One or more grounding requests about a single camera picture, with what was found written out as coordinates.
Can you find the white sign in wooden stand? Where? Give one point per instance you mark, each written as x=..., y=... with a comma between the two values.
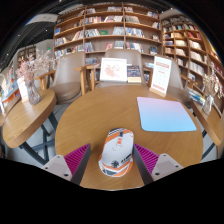
x=160, y=75

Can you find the white picture board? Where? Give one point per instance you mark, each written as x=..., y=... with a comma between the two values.
x=113, y=70

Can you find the pink blue gradient mouse pad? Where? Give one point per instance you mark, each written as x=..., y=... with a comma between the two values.
x=165, y=115

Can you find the pale book stack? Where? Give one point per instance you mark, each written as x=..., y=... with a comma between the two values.
x=149, y=65

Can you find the glass vase with beige flowers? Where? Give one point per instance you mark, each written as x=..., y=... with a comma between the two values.
x=208, y=105

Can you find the dark cover book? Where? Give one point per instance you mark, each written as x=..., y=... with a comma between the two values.
x=134, y=73

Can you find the round wooden side table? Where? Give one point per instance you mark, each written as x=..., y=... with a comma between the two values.
x=211, y=123
x=26, y=116

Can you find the small white card sign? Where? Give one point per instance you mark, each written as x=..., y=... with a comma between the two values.
x=22, y=90

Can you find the beige wooden armchair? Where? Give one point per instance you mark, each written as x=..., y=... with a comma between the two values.
x=133, y=55
x=176, y=80
x=68, y=76

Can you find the orange book display stand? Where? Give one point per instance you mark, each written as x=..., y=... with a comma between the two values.
x=10, y=96

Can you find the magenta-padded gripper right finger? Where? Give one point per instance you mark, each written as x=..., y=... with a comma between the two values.
x=148, y=160

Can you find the distant wooden book shelf unit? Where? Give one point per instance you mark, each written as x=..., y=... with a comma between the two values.
x=26, y=55

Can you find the white hanging ceiling sign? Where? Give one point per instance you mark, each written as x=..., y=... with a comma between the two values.
x=41, y=19

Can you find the stack of blue books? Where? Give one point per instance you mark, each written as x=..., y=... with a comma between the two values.
x=196, y=96

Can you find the white orange patterned computer mouse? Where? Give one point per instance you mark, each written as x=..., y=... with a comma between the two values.
x=116, y=153

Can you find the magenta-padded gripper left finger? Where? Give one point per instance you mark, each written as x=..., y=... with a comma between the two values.
x=75, y=160

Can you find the glass vase with pink flowers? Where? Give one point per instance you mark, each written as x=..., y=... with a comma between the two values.
x=33, y=95

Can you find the wide wooden book shelf unit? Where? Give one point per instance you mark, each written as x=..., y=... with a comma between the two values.
x=106, y=30

